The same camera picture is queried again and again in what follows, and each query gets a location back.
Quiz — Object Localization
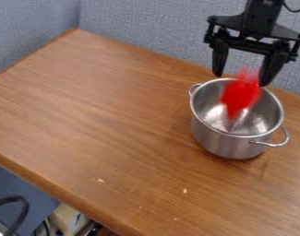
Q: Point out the stainless steel pot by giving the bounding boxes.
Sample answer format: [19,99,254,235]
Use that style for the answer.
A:
[189,78,291,159]

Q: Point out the black cables under table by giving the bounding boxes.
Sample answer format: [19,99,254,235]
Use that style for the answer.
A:
[33,216,53,236]

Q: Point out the beige box under table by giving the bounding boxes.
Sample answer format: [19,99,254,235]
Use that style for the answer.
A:
[49,203,92,236]

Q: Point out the black looped cable on floor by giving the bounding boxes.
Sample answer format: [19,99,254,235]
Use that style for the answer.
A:
[0,195,32,236]

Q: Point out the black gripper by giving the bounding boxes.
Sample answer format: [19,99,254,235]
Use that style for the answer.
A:
[204,0,300,87]

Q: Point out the red plastic block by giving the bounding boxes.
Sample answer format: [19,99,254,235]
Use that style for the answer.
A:
[220,67,262,119]

